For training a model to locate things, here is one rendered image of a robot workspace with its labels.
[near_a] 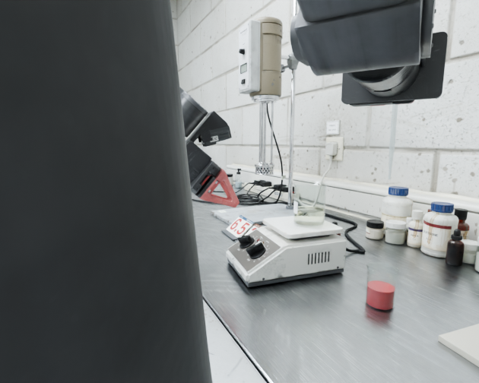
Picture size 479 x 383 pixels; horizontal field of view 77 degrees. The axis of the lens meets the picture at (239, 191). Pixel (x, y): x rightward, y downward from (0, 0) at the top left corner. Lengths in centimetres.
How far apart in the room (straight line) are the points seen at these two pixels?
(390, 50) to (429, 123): 77
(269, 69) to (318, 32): 79
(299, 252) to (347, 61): 39
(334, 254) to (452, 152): 48
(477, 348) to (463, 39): 72
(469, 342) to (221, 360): 30
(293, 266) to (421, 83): 34
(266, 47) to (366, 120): 40
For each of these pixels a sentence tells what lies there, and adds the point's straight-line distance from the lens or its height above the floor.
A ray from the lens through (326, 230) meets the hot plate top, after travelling 58.
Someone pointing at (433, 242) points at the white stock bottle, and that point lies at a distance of 78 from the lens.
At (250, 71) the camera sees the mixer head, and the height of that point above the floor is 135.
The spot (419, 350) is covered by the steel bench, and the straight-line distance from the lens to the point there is 46.
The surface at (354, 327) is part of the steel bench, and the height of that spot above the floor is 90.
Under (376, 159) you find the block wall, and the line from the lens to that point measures 107.
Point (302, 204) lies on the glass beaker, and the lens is 57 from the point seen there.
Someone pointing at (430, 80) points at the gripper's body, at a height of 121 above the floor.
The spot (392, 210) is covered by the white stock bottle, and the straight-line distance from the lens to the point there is 87.
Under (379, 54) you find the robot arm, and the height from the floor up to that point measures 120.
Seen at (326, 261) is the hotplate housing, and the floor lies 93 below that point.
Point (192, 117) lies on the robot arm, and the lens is 53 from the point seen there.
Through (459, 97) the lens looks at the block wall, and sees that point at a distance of 95.
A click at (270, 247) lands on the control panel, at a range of 55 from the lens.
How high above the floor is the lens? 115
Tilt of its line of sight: 9 degrees down
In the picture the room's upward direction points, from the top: straight up
